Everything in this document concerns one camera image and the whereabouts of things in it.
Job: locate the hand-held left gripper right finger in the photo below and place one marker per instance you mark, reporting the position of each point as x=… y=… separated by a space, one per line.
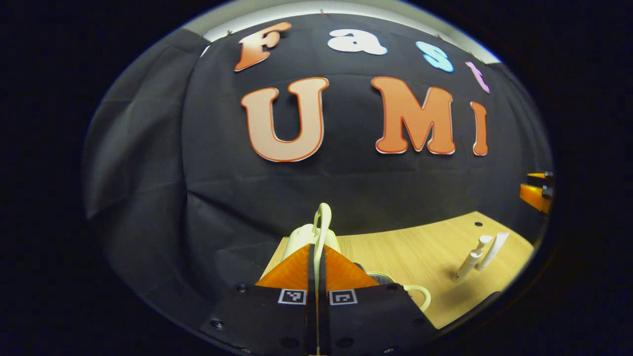
x=324 y=321

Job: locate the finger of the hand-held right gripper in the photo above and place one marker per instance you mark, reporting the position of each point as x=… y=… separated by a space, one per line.
x=539 y=179
x=535 y=197

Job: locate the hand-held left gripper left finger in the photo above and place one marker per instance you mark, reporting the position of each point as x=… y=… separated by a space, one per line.
x=311 y=316

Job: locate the white squeeze tube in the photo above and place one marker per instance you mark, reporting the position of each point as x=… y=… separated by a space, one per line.
x=496 y=247

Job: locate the pale yellow suitcase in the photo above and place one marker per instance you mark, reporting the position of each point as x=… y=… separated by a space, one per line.
x=301 y=237

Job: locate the white pump bottle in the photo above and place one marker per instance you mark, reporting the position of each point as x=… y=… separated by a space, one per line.
x=467 y=264

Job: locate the black backdrop cloth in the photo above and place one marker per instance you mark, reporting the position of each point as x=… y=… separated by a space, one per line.
x=222 y=207

